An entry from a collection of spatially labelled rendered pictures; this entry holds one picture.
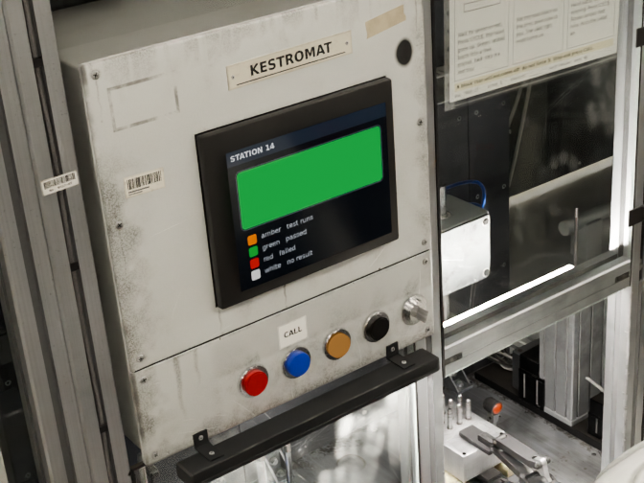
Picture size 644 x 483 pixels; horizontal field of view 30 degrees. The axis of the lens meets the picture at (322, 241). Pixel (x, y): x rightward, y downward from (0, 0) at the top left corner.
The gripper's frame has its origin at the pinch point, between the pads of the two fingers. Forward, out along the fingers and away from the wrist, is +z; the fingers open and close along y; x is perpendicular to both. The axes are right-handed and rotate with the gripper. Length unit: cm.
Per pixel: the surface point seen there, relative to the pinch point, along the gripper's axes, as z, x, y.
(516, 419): 12.7, -20.9, -10.0
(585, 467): -5.0, -19.5, -9.6
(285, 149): -15, 42, 69
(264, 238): -15, 46, 60
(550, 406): 8.1, -24.7, -6.7
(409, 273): -13, 24, 47
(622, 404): -12.5, -18.6, 7.4
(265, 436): -17, 49, 36
